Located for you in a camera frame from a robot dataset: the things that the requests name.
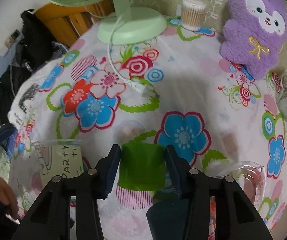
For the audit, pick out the wall power socket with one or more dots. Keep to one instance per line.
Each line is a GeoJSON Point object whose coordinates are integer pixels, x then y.
{"type": "Point", "coordinates": [12, 38]}

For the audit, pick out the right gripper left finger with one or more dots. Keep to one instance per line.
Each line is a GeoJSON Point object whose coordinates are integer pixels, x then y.
{"type": "Point", "coordinates": [49, 215]}

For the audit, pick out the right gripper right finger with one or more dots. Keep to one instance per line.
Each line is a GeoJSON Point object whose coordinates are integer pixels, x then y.
{"type": "Point", "coordinates": [236, 216]}

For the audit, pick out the white foil pouch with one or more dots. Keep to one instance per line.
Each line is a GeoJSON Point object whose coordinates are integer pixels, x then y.
{"type": "Point", "coordinates": [250, 176]}

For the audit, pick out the cotton swab container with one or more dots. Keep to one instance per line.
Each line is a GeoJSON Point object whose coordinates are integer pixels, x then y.
{"type": "Point", "coordinates": [192, 14]}

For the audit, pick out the clear printed party cup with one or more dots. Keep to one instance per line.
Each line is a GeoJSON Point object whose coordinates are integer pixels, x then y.
{"type": "Point", "coordinates": [62, 157]}

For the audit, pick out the person's left hand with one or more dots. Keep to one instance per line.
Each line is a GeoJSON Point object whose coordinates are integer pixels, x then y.
{"type": "Point", "coordinates": [8, 198]}

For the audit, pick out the teal cup orange rim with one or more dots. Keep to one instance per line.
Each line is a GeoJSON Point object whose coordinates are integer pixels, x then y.
{"type": "Point", "coordinates": [167, 219]}

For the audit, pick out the green desk fan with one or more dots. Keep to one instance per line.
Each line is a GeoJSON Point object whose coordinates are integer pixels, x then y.
{"type": "Point", "coordinates": [119, 22]}

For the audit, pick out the orange wooden chair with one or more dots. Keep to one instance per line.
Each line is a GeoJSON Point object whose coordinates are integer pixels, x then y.
{"type": "Point", "coordinates": [68, 24]}

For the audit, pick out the green plastic cup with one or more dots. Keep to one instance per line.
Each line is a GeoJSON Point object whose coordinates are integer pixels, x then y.
{"type": "Point", "coordinates": [142, 167]}

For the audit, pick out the black white patterned cloth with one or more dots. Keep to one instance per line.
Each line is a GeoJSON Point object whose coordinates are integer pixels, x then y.
{"type": "Point", "coordinates": [41, 81]}

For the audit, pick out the floral tablecloth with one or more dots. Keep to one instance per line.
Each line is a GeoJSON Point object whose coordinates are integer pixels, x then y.
{"type": "Point", "coordinates": [174, 89]}

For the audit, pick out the black clothes pile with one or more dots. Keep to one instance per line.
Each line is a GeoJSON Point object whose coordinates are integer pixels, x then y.
{"type": "Point", "coordinates": [35, 48]}

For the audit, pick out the purple plush toy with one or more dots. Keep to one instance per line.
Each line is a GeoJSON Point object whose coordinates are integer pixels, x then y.
{"type": "Point", "coordinates": [254, 34]}

